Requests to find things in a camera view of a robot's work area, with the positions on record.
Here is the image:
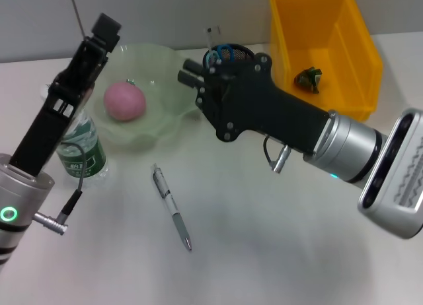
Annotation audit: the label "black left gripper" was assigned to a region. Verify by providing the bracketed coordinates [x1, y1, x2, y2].
[8, 32, 119, 181]

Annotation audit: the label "yellow plastic bin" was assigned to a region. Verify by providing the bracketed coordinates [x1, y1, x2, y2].
[268, 0, 384, 123]

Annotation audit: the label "black mesh pen holder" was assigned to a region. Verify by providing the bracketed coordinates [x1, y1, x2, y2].
[202, 43, 256, 75]

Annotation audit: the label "blue scissors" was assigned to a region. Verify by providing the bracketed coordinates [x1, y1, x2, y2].
[204, 44, 236, 67]

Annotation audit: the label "silver white pen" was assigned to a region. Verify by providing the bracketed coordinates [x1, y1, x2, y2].
[151, 162, 193, 252]

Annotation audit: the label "left arm grey cable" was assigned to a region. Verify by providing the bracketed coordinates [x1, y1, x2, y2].
[32, 143, 93, 233]

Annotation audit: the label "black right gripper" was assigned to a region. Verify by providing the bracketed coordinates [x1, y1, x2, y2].
[177, 53, 331, 154]

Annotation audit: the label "pink toy peach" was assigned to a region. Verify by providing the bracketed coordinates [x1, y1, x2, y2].
[103, 81, 147, 122]

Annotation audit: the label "green wavy glass fruit plate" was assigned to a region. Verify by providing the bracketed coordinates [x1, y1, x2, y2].
[89, 44, 202, 151]

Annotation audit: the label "green plastic wrapper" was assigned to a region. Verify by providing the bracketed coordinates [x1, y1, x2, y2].
[293, 66, 323, 95]

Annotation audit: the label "clear plastic ruler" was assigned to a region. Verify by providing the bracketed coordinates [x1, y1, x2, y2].
[204, 26, 221, 52]

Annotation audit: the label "clear green-label water bottle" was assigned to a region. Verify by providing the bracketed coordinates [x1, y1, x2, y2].
[39, 83, 110, 189]

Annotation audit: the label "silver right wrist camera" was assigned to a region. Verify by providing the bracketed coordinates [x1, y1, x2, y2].
[356, 108, 423, 240]

